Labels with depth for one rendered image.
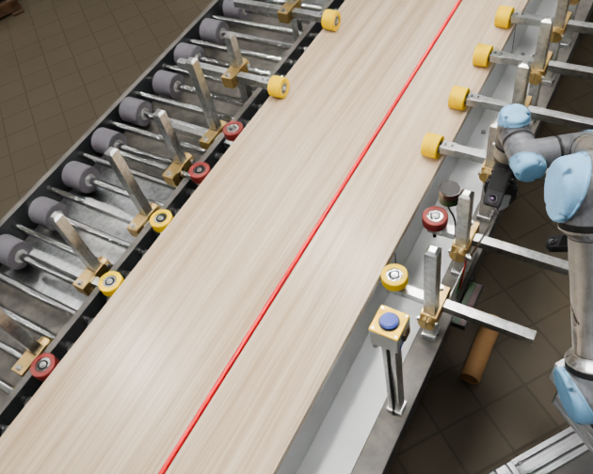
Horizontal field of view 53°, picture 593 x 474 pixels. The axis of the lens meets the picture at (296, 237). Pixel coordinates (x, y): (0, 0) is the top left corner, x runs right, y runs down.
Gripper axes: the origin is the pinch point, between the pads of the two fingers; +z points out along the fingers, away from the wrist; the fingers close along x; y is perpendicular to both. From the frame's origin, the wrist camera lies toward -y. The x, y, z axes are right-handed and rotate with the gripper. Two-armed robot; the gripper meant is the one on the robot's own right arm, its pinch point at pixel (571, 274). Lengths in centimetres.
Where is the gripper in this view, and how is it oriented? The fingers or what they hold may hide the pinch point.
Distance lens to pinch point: 193.1
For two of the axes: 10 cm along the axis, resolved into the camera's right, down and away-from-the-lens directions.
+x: 4.8, -7.5, 4.6
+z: 1.7, 5.9, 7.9
